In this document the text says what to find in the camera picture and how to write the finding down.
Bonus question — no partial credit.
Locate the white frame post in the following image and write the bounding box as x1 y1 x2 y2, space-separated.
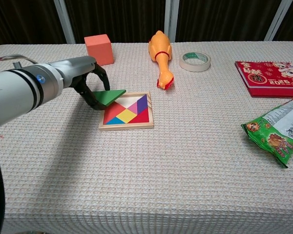
164 0 179 43
54 0 76 44
264 0 293 41

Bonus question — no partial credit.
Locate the pink tangram triangle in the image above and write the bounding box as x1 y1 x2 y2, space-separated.
127 101 138 115

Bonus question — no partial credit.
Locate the orange rubber chicken toy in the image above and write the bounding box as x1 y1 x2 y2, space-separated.
147 30 175 91

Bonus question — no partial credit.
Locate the purple tangram parallelogram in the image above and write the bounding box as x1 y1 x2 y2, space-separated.
137 94 148 115

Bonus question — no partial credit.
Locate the green snack bag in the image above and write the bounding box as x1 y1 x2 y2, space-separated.
241 96 293 169

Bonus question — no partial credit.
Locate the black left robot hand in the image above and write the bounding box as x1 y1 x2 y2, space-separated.
61 56 111 111

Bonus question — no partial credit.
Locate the grey wire bundle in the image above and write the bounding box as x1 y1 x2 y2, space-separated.
0 54 38 65

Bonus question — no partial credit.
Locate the green triangle tangram piece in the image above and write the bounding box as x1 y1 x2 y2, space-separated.
92 89 126 107

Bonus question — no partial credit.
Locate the orange foam cube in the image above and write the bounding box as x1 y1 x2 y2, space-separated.
84 34 114 67

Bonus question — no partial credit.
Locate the wooden tangram tray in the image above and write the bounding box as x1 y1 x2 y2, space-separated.
98 91 155 132

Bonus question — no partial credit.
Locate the beige waffle tablecloth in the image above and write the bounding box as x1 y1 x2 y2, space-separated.
0 41 293 234

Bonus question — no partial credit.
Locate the yellow tangram square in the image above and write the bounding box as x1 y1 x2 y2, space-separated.
115 108 139 124

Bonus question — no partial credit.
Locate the red 2026 calendar book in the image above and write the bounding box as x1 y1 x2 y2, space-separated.
234 60 293 98

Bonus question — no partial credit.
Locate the red wooden triangle puzzle piece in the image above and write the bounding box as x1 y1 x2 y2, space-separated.
129 107 150 124

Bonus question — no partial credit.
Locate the large orange-red tangram triangle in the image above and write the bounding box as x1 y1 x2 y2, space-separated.
103 101 126 124

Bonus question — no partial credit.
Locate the blue tangram triangle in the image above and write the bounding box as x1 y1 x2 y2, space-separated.
105 117 126 125

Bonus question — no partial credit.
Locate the beige masking tape roll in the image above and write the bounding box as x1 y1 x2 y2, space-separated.
179 51 211 73

